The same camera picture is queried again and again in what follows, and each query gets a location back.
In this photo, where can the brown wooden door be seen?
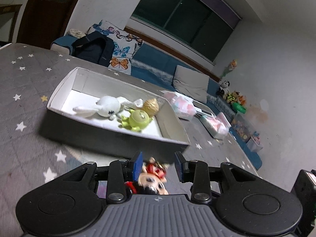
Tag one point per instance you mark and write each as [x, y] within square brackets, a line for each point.
[47, 12]

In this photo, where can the blue sofa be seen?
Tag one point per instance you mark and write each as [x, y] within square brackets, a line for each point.
[153, 61]

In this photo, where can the window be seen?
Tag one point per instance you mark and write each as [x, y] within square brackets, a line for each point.
[187, 17]

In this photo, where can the dark backpack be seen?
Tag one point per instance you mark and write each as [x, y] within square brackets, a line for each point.
[92, 48]

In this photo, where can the butterfly print pillow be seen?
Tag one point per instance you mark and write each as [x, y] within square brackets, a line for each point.
[122, 49]

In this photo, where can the small clear storage box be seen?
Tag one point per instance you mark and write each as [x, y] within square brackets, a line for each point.
[255, 142]

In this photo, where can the grey and white cardboard box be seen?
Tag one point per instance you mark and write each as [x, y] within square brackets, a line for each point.
[74, 129]

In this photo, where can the cream knitted hat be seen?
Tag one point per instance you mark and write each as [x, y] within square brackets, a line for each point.
[76, 32]

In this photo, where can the tan peanut toy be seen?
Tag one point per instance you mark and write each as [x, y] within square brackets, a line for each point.
[151, 106]

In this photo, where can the clear box of toys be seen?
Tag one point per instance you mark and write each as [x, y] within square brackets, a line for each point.
[243, 127]

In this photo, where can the green plastic toy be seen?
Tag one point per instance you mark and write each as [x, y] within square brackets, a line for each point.
[240, 107]

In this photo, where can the grey pillow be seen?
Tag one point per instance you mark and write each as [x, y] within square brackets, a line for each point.
[191, 82]

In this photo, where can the panda plush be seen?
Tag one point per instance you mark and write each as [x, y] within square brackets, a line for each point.
[224, 87]

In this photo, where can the green monster toy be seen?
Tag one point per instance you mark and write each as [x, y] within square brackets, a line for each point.
[138, 118]

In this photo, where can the wooden side desk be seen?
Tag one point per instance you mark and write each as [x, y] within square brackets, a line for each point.
[8, 17]

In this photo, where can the pink plastic bag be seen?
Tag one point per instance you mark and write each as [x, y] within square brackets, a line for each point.
[181, 106]

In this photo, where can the pink tissue pack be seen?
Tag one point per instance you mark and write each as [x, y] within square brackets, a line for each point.
[217, 124]

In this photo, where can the wall flower decoration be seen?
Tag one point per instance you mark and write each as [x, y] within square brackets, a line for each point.
[230, 68]

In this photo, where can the red black-haired doll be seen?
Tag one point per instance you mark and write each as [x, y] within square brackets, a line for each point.
[153, 181]

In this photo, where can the small plush toys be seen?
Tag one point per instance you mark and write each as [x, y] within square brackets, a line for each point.
[235, 97]

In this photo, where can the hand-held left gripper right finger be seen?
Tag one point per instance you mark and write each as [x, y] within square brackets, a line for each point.
[179, 168]

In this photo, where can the white plush rabbit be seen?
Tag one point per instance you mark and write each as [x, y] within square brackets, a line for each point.
[108, 106]

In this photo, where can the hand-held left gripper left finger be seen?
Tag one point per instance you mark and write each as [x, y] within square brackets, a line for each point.
[138, 166]

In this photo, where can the grey star-print tablecloth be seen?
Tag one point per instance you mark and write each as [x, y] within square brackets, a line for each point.
[24, 91]

